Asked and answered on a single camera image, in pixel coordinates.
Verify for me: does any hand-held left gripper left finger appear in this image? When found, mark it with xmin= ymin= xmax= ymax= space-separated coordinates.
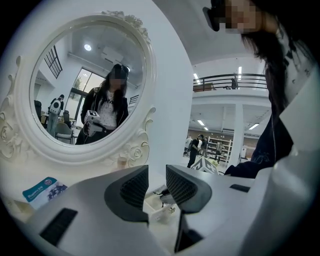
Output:
xmin=14 ymin=164 xmax=161 ymax=256

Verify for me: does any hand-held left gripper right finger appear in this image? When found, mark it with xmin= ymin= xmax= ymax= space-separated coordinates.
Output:
xmin=165 ymin=163 xmax=273 ymax=256

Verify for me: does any person's black jacket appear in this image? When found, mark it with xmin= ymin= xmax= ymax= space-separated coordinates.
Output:
xmin=224 ymin=94 xmax=295 ymax=180

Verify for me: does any blue white packet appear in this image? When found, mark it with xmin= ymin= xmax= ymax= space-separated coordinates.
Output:
xmin=22 ymin=176 xmax=69 ymax=210

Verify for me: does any oval mirror with ornate frame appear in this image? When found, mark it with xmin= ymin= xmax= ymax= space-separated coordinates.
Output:
xmin=0 ymin=9 xmax=158 ymax=171

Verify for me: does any black balcony railing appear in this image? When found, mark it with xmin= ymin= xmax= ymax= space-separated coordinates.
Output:
xmin=192 ymin=72 xmax=268 ymax=92

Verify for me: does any black head-worn camera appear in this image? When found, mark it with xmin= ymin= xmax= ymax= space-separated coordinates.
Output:
xmin=201 ymin=0 xmax=227 ymax=32

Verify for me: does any person's head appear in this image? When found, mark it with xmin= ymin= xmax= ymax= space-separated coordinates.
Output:
xmin=219 ymin=0 xmax=277 ymax=35

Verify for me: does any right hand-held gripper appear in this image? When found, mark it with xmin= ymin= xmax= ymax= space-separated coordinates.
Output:
xmin=192 ymin=156 xmax=219 ymax=174

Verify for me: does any white jewelry box with earrings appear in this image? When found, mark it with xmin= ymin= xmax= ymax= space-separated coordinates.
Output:
xmin=144 ymin=184 xmax=181 ymax=224

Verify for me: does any cream ornate dressing table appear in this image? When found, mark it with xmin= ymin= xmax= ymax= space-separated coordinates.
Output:
xmin=0 ymin=139 xmax=181 ymax=253

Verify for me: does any person's white printed shirt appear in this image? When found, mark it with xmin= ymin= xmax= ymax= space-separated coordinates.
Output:
xmin=273 ymin=22 xmax=320 ymax=118

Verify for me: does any white storage shelf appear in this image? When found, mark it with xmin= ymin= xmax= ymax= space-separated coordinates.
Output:
xmin=207 ymin=136 xmax=234 ymax=164

